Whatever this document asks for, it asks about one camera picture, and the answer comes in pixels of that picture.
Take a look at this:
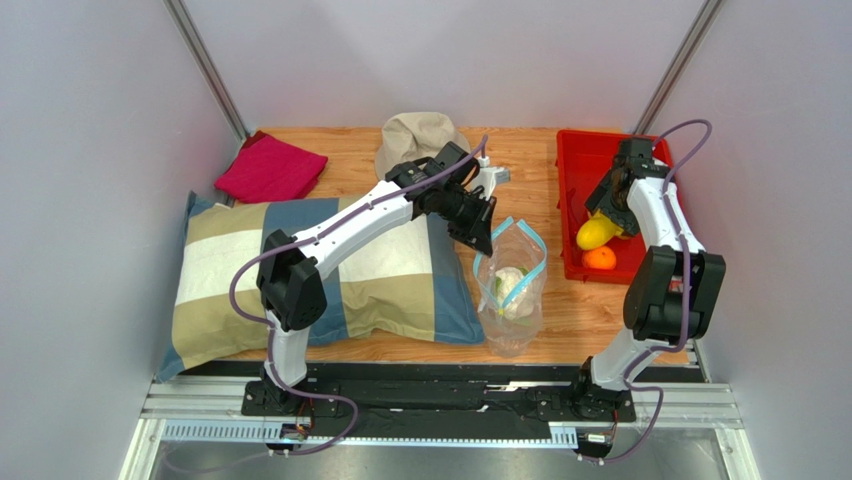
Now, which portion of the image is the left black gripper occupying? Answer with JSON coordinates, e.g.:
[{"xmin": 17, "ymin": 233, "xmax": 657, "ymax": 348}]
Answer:
[{"xmin": 437, "ymin": 187, "xmax": 498, "ymax": 260}]

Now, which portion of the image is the clear zip top bag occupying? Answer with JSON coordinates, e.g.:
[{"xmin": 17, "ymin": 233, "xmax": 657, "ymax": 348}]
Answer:
[{"xmin": 472, "ymin": 217, "xmax": 548, "ymax": 358}]

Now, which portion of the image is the fake orange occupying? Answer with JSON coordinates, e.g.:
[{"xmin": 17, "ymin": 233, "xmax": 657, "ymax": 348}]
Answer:
[{"xmin": 581, "ymin": 246, "xmax": 618, "ymax": 271}]

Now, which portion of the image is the fake white cauliflower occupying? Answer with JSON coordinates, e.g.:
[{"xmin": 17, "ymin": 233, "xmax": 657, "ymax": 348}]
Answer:
[{"xmin": 495, "ymin": 267, "xmax": 536, "ymax": 321}]

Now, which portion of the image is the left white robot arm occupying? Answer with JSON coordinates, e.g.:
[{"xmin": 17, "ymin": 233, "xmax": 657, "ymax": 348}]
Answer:
[{"xmin": 228, "ymin": 138, "xmax": 496, "ymax": 415}]

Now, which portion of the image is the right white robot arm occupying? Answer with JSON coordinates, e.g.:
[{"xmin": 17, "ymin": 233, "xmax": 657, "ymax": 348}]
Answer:
[{"xmin": 571, "ymin": 137, "xmax": 726, "ymax": 420}]

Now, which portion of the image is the red plastic bin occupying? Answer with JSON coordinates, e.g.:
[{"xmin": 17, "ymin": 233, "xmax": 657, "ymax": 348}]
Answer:
[{"xmin": 556, "ymin": 129, "xmax": 647, "ymax": 285}]

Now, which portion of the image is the plaid pillow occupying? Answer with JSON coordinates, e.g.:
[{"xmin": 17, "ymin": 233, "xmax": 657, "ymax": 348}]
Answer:
[{"xmin": 155, "ymin": 193, "xmax": 485, "ymax": 382}]

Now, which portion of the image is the beige bucket hat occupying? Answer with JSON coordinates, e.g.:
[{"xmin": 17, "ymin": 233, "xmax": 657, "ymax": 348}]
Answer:
[{"xmin": 374, "ymin": 112, "xmax": 471, "ymax": 180}]

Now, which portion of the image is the magenta folded cloth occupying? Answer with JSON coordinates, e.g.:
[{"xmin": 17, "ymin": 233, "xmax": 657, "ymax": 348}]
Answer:
[{"xmin": 214, "ymin": 130, "xmax": 328, "ymax": 204}]

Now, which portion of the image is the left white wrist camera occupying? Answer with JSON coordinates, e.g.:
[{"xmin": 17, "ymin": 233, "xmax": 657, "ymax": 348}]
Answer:
[{"xmin": 470, "ymin": 156, "xmax": 511, "ymax": 197}]

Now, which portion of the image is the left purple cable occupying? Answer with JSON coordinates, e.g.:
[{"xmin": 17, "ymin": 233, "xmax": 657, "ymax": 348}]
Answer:
[{"xmin": 228, "ymin": 134, "xmax": 490, "ymax": 457}]

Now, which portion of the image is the purple cable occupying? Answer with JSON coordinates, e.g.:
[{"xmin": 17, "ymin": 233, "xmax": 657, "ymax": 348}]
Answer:
[
  {"xmin": 228, "ymin": 134, "xmax": 490, "ymax": 457},
  {"xmin": 602, "ymin": 119, "xmax": 714, "ymax": 466}
]

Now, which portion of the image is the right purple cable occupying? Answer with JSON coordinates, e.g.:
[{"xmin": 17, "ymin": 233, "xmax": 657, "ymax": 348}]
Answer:
[{"xmin": 602, "ymin": 119, "xmax": 714, "ymax": 466}]

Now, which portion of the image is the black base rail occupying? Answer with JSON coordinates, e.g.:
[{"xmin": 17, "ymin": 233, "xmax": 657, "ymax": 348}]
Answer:
[{"xmin": 241, "ymin": 363, "xmax": 637, "ymax": 440}]

